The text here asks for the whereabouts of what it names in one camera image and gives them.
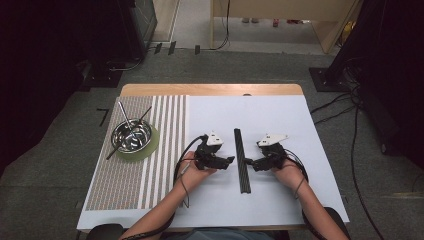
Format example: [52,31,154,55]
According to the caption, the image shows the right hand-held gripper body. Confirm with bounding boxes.
[256,133,290,171]

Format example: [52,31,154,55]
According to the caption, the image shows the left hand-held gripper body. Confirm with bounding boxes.
[194,130,225,171]

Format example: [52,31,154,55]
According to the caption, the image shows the row of black chopsticks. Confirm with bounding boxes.
[233,127,252,195]

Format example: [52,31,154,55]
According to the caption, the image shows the single black chopstick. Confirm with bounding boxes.
[105,105,153,161]

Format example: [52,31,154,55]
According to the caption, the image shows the stainless steel bowl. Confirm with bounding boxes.
[110,118,154,155]

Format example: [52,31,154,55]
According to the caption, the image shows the person's right hand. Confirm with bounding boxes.
[270,158,309,194]

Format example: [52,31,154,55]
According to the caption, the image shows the person's left hand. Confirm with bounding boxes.
[175,151,218,194]

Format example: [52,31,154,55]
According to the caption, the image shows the white table board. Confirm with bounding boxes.
[76,94,351,232]

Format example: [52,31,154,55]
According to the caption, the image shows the wooden table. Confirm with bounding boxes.
[79,83,310,234]

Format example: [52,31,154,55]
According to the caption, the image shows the person's blue trousers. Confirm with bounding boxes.
[159,227,278,240]

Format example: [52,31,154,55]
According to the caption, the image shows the black stand base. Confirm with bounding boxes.
[81,59,124,90]
[308,66,352,94]

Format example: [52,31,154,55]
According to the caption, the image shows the black chair armrest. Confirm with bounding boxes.
[84,223,125,240]
[324,206,352,240]

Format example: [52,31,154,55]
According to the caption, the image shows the striped woven placemat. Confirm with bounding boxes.
[85,94,190,212]

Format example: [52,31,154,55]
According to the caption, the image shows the metal rod in bowl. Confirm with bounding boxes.
[117,100,138,140]

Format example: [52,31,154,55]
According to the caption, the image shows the yellow object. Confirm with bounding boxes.
[340,20,355,43]

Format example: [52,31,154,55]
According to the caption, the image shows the dark glass-front cabinet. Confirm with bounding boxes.
[126,0,159,60]

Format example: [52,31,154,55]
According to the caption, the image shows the light wooden desk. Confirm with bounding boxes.
[209,0,365,55]

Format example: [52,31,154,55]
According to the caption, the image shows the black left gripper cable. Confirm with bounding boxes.
[121,134,208,240]

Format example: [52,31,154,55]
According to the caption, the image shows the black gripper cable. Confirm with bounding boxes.
[284,148,331,240]
[121,134,208,240]

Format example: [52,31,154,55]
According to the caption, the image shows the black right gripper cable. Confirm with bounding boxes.
[284,148,331,240]

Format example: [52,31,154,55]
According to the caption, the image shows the grey right wrist cord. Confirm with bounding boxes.
[293,176,307,201]

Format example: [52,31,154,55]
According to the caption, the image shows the grey wrist cord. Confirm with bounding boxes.
[179,163,192,209]
[293,176,307,201]

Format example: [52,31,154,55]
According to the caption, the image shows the grey left wrist cord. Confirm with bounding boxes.
[179,163,192,209]

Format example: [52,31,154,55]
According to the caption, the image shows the long black floor cable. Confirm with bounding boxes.
[350,105,387,240]

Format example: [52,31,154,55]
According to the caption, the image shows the black hanging cable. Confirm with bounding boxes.
[201,0,232,52]

